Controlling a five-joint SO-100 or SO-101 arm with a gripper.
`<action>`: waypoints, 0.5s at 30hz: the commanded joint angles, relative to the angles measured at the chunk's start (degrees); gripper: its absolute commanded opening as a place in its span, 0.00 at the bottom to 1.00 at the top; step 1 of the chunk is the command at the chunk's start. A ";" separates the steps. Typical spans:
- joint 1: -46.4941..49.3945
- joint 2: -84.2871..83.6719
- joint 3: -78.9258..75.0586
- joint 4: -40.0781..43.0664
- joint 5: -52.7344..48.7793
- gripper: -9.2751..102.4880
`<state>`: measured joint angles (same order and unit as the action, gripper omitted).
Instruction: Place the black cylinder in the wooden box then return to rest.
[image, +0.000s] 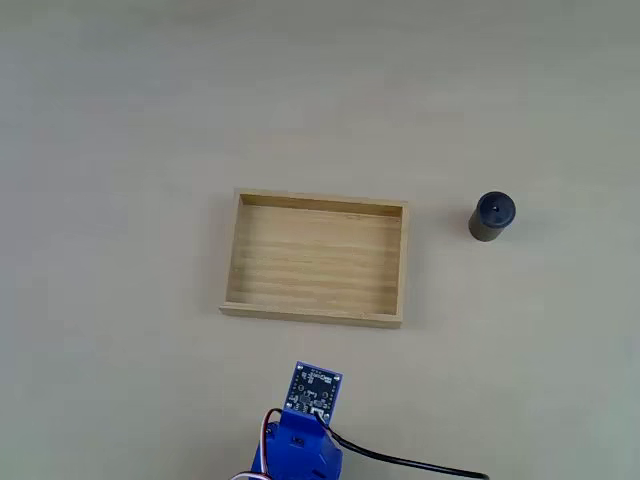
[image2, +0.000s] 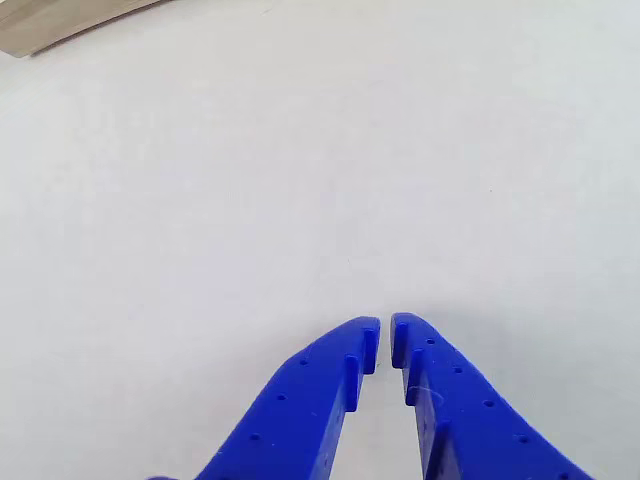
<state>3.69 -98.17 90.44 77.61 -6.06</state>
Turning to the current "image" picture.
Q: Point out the shallow wooden box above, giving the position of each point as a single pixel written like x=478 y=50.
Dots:
x=315 y=260

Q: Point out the blue camera circuit board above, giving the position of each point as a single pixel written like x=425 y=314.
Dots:
x=314 y=389

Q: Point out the black cylinder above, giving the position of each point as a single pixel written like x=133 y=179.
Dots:
x=494 y=215

